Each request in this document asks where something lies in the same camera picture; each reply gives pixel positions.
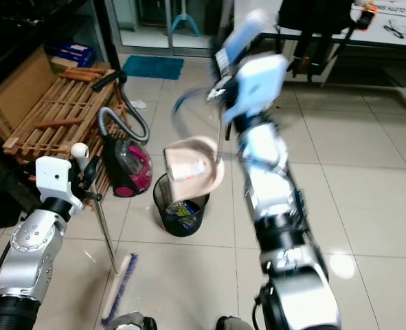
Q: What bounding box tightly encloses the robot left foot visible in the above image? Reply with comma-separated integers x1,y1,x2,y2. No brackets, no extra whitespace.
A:
112,311,159,330

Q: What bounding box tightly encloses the black mesh trash bin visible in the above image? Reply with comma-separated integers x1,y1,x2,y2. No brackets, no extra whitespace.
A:
153,173,212,239

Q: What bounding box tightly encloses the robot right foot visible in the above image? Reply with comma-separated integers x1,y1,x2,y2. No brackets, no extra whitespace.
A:
215,316,262,330

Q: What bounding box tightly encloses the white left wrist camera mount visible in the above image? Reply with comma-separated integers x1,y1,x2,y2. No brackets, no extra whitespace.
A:
35,156,85,210

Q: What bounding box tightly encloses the brown cardboard sheet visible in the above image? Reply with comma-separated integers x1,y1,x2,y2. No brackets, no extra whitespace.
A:
0,47,56,124

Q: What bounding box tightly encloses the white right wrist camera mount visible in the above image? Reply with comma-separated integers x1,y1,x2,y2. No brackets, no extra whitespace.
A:
227,54,289,126

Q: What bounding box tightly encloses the beige long-handled dustpan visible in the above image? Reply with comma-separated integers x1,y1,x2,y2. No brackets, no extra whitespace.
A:
163,8,271,204

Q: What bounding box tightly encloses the orange black tool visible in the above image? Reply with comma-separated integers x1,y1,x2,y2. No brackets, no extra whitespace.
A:
356,2,379,30

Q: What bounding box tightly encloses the blue box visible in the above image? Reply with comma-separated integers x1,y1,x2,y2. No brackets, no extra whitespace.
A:
47,41,97,68

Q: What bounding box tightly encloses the broom with purple bristles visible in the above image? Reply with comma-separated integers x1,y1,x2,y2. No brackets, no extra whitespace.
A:
69,142,138,327

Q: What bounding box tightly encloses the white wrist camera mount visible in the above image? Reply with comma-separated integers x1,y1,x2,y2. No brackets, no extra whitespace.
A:
35,156,85,210
227,54,289,126

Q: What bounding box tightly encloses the black bag with straps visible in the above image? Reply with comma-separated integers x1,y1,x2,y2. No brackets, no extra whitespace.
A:
277,0,361,78

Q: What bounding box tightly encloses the black shelf unit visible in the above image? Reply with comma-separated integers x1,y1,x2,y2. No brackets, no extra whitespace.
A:
0,0,114,207

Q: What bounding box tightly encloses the light blue plastic stand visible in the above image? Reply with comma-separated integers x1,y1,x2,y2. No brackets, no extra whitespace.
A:
170,0,200,36

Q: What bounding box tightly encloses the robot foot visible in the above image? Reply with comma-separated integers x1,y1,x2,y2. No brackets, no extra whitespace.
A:
112,311,159,330
215,316,262,330

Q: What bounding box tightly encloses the wooden slatted rack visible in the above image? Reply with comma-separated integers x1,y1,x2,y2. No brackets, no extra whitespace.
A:
2,65,128,200

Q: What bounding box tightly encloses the teal floor mat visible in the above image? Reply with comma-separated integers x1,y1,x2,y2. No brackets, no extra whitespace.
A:
122,55,185,80

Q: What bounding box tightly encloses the magenta black vacuum cleaner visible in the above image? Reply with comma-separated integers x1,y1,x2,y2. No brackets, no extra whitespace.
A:
91,70,154,200

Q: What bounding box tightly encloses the glass sliding door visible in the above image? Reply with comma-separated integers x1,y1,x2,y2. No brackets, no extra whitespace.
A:
105,0,236,56

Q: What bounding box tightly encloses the white printed table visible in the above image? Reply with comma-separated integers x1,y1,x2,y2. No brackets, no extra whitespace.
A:
232,0,406,49

